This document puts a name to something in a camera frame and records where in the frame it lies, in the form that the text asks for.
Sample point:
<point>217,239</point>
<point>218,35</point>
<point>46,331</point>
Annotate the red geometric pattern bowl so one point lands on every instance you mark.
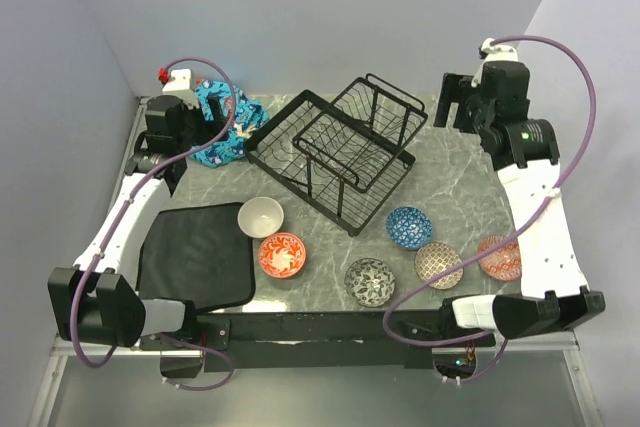
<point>504,264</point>

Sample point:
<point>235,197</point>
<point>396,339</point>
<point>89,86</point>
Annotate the white beige bowl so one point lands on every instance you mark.
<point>260,217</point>

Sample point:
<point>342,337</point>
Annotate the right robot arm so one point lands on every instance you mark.
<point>537,227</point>

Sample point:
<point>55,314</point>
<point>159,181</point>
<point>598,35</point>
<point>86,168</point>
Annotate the brown mosaic pattern bowl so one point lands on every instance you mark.
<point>434,258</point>

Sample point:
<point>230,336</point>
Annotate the orange floral bowl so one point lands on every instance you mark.
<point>282,255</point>

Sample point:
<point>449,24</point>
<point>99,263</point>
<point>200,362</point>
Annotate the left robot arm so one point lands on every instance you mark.
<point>96,300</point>

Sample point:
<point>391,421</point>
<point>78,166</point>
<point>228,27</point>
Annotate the aluminium frame rail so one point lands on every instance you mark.
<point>471,343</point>

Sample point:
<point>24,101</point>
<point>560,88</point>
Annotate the black wire dish rack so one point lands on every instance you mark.
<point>344,157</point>

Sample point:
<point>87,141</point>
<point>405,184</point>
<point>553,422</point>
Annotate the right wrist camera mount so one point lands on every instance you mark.
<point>497,52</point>

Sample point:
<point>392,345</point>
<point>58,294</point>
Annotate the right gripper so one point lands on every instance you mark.
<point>454,88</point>

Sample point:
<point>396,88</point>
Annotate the blue triangle pattern bowl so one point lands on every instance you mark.
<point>409,228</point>

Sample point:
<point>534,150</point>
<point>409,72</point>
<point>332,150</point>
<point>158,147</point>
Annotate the black leaf pattern bowl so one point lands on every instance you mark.
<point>370,282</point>

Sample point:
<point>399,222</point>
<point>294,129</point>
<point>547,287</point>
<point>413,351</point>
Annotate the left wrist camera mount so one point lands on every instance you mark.
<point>178,83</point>

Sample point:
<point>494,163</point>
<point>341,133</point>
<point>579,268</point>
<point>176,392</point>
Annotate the black drying mat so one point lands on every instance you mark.
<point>198,254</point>

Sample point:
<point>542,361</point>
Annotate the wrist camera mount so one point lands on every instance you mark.
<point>497,52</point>
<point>178,83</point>

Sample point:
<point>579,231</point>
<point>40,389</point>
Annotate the blue shark print cloth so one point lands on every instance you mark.
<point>250,115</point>

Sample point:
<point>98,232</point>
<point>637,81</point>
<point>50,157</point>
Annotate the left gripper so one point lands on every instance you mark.
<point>196,114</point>

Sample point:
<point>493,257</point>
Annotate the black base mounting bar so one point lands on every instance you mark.
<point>304,339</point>

